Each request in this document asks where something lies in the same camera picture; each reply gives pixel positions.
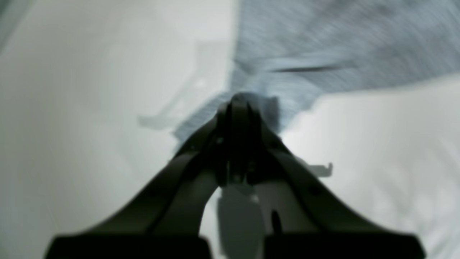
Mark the grey t-shirt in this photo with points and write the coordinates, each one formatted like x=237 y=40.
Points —
x=288 y=53

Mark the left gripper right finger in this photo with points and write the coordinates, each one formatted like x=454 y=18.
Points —
x=304 y=219

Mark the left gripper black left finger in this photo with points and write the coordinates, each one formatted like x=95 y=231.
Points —
x=163 y=220

